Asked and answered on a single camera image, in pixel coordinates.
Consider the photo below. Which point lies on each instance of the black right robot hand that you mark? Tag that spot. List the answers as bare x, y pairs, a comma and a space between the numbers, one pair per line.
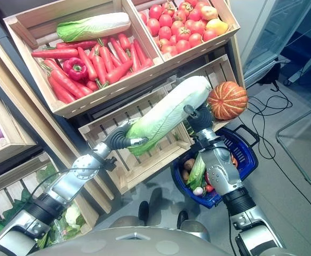
203, 120

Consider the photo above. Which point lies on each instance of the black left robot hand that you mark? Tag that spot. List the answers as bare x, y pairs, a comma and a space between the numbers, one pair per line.
118, 140

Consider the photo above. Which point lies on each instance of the large napa cabbage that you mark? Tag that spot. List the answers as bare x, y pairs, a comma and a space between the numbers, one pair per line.
171, 106

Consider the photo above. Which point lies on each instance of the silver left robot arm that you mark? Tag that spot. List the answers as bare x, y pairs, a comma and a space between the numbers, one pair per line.
70, 181

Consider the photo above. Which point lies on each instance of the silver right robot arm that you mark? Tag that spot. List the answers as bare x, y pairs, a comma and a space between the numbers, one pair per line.
223, 170

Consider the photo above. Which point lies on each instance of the orange fruit in basket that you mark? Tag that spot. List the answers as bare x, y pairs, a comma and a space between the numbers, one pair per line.
234, 160

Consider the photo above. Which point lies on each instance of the blue plastic shopping basket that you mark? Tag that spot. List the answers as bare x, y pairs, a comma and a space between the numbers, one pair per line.
244, 157

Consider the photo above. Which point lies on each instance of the bagged green vegetables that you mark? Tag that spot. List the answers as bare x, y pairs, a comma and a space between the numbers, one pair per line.
62, 232

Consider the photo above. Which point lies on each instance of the orange striped pumpkin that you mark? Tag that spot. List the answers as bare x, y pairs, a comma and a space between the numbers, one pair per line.
227, 100

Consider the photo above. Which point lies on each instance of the empty slatted wooden crate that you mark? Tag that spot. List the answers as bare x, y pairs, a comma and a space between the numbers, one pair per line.
134, 174

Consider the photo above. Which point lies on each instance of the wooden crate with carrots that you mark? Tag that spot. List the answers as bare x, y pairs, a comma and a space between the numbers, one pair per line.
99, 100

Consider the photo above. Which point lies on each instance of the brown potato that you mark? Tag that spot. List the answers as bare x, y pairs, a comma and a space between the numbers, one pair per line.
185, 175
190, 164

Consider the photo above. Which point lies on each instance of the green leafy cabbage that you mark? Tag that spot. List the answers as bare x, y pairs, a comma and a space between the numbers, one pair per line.
197, 170

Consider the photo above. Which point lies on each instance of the wooden crate with pumpkin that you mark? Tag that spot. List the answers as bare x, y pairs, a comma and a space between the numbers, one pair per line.
216, 69

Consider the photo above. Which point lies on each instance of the orange carrot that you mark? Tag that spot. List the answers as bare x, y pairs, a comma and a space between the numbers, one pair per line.
84, 89
55, 53
87, 64
135, 58
119, 50
52, 65
140, 52
78, 44
62, 92
147, 63
119, 72
124, 42
99, 69
106, 57
67, 84
92, 85

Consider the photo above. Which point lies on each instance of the wooden crate with tomatoes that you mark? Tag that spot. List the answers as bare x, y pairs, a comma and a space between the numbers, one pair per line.
198, 52

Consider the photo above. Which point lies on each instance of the small red tomato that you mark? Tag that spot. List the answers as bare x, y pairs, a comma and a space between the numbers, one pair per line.
209, 188

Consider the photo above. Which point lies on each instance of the small purple white onion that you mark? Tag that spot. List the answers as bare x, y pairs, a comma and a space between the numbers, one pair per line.
198, 191

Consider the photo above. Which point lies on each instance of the dark left robot foot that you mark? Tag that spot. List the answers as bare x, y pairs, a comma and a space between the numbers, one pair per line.
144, 213

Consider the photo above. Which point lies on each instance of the dark robot foot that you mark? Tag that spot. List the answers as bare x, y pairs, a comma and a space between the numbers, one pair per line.
144, 213
182, 218

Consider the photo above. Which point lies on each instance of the dark green leafy vegetable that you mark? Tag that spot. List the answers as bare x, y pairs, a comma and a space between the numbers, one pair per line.
17, 205
46, 173

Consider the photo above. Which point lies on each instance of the silver left robot leg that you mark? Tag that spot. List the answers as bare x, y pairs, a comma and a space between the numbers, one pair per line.
126, 222

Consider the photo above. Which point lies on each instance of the silver robot leg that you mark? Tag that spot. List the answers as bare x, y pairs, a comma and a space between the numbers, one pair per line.
196, 228
126, 222

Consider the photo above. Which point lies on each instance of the red bell pepper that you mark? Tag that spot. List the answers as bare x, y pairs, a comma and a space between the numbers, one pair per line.
75, 68

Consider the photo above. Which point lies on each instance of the wooden shelf rack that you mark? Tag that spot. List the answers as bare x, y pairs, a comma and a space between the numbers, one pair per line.
35, 112

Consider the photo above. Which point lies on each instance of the white cauliflower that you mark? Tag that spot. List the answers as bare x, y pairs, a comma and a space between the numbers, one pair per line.
73, 216

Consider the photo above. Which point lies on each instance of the yellow orange fruit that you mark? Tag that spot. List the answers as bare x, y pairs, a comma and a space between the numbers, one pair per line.
217, 26

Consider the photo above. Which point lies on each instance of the dark right robot foot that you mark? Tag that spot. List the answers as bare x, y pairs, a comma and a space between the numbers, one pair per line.
182, 218

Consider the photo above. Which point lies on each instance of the grey robot torso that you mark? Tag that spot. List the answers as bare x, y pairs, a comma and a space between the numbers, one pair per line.
118, 242

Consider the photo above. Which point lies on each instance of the wooden crate with onions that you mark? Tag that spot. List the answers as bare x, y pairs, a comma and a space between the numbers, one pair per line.
11, 133

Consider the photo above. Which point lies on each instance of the red yellow apple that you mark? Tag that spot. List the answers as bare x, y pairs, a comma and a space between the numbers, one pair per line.
209, 12

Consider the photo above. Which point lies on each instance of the silver right robot leg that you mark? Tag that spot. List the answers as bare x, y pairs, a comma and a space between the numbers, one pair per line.
196, 228

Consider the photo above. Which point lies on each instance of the glass door cabinet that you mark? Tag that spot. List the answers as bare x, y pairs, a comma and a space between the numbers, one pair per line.
275, 34

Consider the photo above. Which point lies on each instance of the metal tube frame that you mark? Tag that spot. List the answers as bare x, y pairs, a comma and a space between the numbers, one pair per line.
278, 138

